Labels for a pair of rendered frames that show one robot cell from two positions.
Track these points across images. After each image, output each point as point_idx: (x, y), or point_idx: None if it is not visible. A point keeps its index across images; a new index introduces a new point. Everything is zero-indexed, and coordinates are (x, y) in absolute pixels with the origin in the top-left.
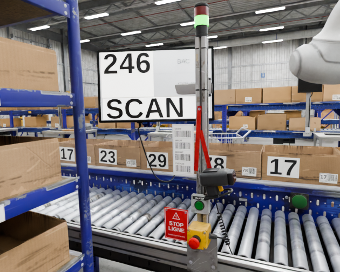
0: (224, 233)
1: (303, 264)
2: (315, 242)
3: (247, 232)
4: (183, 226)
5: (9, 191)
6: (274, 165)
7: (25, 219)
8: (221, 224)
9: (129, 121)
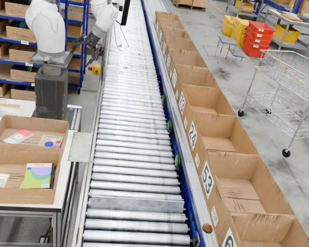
0: (102, 74)
1: (104, 98)
2: (126, 104)
3: (125, 89)
4: None
5: None
6: (173, 75)
7: None
8: (128, 84)
9: None
